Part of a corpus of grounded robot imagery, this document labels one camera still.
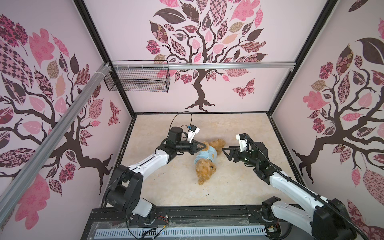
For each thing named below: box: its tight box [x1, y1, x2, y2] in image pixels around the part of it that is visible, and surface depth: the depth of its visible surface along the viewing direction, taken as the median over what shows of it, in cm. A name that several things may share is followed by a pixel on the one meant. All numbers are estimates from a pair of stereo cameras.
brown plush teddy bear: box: [195, 138, 226, 185], surface depth 76 cm
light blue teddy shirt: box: [194, 145, 217, 165], surface depth 81 cm
